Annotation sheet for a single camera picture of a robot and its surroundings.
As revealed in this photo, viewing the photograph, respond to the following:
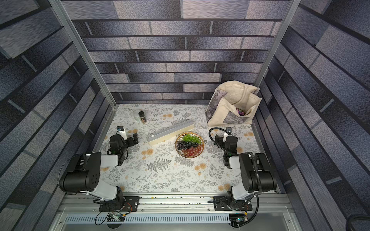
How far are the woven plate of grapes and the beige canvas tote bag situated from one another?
18 cm

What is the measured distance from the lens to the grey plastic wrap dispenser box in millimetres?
960

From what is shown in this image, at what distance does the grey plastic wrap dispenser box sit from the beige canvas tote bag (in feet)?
0.54

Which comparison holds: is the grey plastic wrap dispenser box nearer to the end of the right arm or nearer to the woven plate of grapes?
the woven plate of grapes

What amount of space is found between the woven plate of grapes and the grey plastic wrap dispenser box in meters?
0.04

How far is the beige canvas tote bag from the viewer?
0.89 m

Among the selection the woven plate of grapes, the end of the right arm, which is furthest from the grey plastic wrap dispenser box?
the end of the right arm

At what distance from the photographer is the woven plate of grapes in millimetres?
912
